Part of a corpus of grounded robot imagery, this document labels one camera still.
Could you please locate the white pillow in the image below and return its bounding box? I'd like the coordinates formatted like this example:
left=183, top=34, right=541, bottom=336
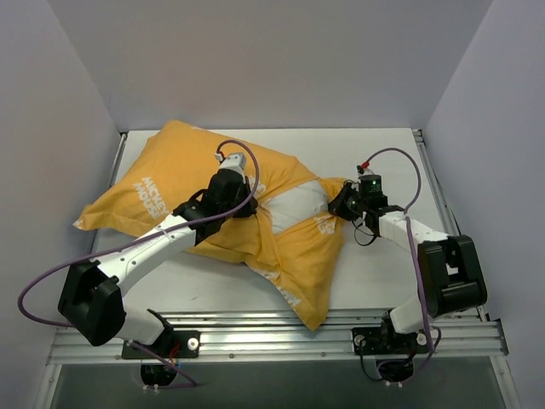
left=264, top=180, right=328, bottom=234

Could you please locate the yellow and blue Mickey pillowcase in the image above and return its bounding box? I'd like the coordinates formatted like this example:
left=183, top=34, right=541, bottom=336
left=75, top=121, right=344, bottom=330

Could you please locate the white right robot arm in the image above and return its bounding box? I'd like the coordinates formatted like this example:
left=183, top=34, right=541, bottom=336
left=328, top=175, right=488, bottom=352

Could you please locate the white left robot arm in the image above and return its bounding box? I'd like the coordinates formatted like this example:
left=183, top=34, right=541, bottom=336
left=58, top=165, right=257, bottom=357

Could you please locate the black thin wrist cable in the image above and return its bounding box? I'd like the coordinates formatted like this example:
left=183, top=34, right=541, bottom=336
left=351, top=212, right=382, bottom=247

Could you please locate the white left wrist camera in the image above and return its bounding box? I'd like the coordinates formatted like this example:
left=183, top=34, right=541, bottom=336
left=214, top=152, right=246, bottom=176

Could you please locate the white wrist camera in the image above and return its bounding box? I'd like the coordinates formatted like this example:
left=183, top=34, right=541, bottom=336
left=356, top=161, right=375, bottom=177
left=214, top=152, right=246, bottom=176

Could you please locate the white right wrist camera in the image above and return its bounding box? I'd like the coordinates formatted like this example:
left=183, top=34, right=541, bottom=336
left=356, top=161, right=375, bottom=177

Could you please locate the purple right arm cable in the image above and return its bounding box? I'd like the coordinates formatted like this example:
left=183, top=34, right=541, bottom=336
left=359, top=147, right=442, bottom=354

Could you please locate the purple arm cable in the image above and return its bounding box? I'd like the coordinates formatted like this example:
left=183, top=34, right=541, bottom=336
left=16, top=139, right=261, bottom=328
left=359, top=147, right=442, bottom=354

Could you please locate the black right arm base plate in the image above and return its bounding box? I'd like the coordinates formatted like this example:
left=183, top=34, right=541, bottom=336
left=351, top=325, right=431, bottom=384

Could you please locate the aluminium table frame rail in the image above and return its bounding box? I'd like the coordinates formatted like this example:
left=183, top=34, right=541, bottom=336
left=35, top=128, right=522, bottom=409

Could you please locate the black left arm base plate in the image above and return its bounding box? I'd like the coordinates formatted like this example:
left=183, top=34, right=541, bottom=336
left=121, top=330, right=201, bottom=387

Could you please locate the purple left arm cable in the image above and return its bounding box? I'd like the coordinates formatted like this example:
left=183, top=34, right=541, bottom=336
left=16, top=139, right=261, bottom=328

